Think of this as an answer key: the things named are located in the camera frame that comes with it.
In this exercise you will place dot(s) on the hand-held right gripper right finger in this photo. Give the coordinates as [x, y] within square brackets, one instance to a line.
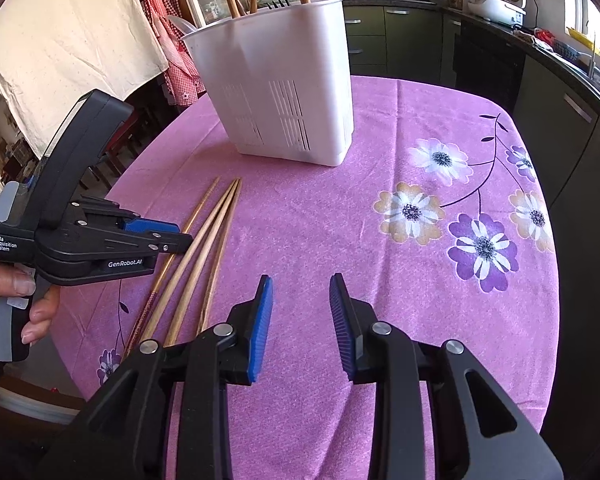
[342, 330]

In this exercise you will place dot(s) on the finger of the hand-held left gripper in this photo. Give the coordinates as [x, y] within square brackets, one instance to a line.
[170, 245]
[150, 227]

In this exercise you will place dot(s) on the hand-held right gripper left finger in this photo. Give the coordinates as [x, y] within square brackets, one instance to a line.
[260, 330]

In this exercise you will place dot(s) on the row of wooden chopsticks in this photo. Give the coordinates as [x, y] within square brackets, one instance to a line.
[230, 197]

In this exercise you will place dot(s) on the white plastic utensil holder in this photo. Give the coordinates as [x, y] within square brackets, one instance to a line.
[280, 60]

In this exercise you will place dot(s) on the black plastic fork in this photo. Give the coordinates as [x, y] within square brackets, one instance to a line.
[278, 5]

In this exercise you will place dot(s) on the person's left hand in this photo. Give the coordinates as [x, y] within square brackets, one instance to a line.
[0, 285]

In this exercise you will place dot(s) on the dark wooden chair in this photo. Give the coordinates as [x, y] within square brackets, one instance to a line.
[120, 145]

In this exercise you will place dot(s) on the purple floral tablecloth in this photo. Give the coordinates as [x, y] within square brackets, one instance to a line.
[380, 285]

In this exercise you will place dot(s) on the white hanging cloth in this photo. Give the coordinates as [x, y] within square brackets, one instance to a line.
[65, 35]

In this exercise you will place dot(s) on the red checked apron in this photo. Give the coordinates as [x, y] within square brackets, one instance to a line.
[180, 75]

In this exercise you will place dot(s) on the green base cabinet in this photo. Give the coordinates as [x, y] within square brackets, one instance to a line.
[545, 125]
[405, 35]

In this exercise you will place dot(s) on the black kitchen countertop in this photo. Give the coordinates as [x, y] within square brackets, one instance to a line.
[580, 85]

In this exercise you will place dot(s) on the blue plastic basket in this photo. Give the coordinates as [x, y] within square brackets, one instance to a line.
[566, 52]

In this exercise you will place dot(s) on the red plastic bag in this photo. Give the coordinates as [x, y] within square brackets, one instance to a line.
[544, 35]

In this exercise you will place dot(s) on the small steel faucet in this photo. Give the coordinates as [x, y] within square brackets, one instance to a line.
[593, 60]

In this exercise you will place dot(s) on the yellow tray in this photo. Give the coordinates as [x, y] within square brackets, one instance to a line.
[577, 34]

